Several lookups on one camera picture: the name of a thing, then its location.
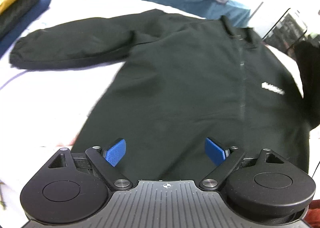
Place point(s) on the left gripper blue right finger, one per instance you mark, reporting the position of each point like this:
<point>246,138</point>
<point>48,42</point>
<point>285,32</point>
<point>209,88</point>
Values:
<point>214,152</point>

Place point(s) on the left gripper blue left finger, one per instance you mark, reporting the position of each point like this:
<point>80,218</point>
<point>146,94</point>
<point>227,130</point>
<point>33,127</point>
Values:
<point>115,152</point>

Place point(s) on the black zip jacket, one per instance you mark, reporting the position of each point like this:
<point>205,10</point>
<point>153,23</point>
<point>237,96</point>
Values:
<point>183,80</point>

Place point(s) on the navy folded garment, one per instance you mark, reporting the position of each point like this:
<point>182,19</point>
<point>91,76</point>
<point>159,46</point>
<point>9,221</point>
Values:
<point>31,15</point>

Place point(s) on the black folded garment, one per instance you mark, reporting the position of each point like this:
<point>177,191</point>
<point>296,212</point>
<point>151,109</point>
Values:
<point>11,16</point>

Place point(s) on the black wire storage rack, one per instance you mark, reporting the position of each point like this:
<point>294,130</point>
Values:
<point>286,32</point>

